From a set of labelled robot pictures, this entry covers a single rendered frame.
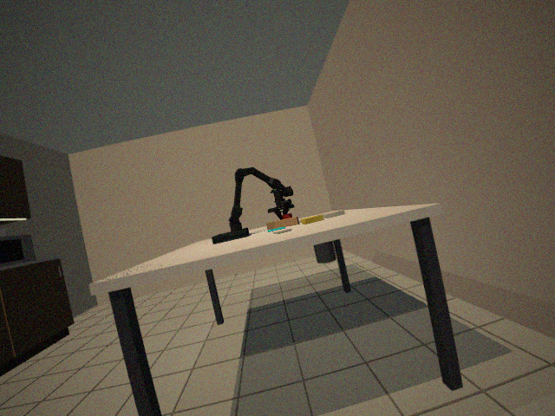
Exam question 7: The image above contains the yellow rectangular block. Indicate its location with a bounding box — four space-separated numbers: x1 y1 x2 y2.
301 215 323 224

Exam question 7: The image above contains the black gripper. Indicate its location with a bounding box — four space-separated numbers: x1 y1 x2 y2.
268 198 294 220

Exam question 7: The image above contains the beige flat rectangular slab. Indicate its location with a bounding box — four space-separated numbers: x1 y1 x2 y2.
319 211 345 218

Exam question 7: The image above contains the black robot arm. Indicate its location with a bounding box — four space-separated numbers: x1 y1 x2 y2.
228 167 293 232

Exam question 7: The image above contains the tan wooden bar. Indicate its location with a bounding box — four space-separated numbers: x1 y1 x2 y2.
266 217 299 230

